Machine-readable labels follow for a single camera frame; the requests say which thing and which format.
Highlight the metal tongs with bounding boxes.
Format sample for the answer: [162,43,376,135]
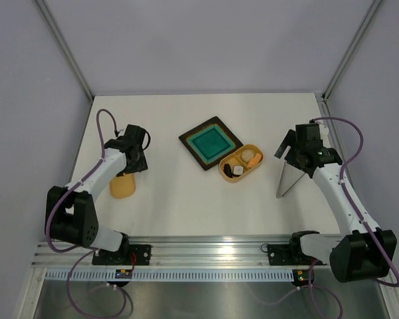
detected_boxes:
[275,161,305,199]

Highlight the orange lunch box lid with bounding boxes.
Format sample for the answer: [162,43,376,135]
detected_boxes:
[109,173,136,199]

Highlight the grilled salmon slice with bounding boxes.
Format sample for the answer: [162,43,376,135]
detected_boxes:
[247,153,262,168]

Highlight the white rice ball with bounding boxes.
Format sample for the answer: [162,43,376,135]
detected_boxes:
[241,149,255,163]

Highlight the orange lunch box base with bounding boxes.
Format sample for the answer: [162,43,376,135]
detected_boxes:
[218,144,265,183]

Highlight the white tofu cube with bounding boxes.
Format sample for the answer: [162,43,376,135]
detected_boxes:
[233,165,244,176]

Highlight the black seaweed piece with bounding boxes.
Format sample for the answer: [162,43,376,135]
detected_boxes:
[223,163,233,178]

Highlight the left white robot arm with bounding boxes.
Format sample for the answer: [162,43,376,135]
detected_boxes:
[45,140,148,265]

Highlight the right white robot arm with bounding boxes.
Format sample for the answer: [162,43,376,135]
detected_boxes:
[275,124,397,282]

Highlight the square teal black plate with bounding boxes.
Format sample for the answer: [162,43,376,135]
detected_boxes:
[178,116,243,171]

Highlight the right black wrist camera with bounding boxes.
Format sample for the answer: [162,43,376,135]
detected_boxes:
[295,122,324,148]

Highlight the left aluminium frame post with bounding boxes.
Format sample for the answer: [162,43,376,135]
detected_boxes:
[33,0,94,104]

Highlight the aluminium frame post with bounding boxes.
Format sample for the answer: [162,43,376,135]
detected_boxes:
[33,0,94,104]
[321,0,385,102]

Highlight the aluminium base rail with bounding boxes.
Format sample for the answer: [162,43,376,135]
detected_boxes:
[31,235,392,270]

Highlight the white slotted cable duct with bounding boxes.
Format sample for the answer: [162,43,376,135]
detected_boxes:
[45,270,295,282]

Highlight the right aluminium frame post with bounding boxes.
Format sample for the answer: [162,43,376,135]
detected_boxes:
[321,0,385,102]

